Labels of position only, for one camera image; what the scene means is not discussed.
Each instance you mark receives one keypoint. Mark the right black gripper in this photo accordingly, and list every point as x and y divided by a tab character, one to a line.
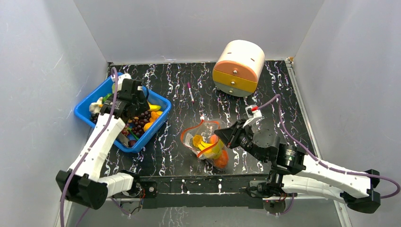
235	135

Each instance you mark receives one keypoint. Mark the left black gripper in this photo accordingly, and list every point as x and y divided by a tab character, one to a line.
143	106

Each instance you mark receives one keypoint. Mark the peach fruit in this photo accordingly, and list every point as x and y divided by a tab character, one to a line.
213	139

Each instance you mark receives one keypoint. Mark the single yellow banana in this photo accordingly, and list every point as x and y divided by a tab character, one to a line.
154	108

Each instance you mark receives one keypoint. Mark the yellow banana bunch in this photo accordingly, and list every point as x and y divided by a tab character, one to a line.
207	150

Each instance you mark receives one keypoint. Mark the clear zip top bag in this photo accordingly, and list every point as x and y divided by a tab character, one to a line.
205	128

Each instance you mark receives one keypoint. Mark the orange tangerine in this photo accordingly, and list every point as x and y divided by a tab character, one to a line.
222	161

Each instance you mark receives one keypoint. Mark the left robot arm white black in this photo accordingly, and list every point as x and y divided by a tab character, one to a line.
82	183

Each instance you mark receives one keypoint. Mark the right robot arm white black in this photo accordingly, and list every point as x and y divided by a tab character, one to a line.
293	171

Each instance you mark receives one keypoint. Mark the dark purple grapes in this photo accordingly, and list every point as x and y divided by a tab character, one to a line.
140	124

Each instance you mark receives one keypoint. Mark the red grape bunch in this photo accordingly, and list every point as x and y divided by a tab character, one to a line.
126	131

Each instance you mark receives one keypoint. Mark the white garlic bulb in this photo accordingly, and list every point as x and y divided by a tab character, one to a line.
96	106

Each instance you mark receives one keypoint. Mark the blue plastic bin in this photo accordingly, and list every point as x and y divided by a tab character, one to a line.
156	97

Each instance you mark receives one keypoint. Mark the pink marker pen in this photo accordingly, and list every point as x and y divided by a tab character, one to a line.
190	91

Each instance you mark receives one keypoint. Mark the round pastel drawer cabinet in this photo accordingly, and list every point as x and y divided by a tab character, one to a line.
238	69

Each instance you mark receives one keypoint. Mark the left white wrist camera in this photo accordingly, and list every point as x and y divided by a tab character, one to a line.
120	78

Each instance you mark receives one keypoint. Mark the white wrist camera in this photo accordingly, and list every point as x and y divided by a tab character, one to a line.
120	78
253	113

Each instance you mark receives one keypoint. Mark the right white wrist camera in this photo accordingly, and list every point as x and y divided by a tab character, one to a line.
253	113

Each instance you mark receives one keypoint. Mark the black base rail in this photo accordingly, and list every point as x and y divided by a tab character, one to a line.
200	191

